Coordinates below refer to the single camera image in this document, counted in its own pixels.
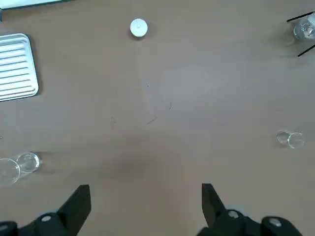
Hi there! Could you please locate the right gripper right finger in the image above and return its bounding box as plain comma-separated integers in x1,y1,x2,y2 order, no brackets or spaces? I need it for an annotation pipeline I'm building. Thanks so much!
196,183,305,236

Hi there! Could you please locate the black tripod stand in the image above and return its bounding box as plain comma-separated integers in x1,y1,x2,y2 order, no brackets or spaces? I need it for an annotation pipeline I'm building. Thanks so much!
286,11,315,58

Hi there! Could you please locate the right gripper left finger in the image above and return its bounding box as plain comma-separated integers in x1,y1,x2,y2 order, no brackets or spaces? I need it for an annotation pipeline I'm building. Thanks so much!
0,184,92,236

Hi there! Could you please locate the small clear glass cup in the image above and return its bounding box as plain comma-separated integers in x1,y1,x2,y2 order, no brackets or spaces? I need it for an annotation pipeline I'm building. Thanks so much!
276,130,307,149

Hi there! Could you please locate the ribbed metal tray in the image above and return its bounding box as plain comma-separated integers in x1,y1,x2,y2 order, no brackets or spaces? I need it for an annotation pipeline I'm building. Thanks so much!
0,33,40,102

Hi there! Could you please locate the clear glass beaker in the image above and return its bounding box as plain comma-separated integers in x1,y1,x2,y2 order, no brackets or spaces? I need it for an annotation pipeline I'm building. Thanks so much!
0,151,41,185

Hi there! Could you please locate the glass alcohol lamp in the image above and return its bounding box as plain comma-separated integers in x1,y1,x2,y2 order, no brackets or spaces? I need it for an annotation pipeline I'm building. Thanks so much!
293,19,315,41

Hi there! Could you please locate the white side table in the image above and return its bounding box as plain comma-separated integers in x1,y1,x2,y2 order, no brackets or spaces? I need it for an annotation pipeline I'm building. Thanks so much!
0,0,74,10

